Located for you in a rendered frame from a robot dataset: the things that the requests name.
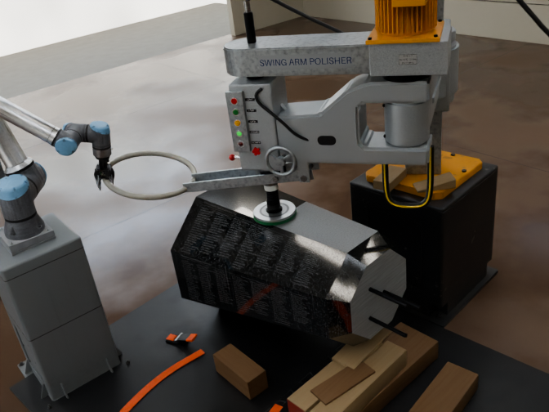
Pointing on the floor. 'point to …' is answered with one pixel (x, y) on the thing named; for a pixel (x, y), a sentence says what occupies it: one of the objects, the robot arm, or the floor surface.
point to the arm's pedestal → (57, 312)
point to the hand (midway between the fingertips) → (105, 186)
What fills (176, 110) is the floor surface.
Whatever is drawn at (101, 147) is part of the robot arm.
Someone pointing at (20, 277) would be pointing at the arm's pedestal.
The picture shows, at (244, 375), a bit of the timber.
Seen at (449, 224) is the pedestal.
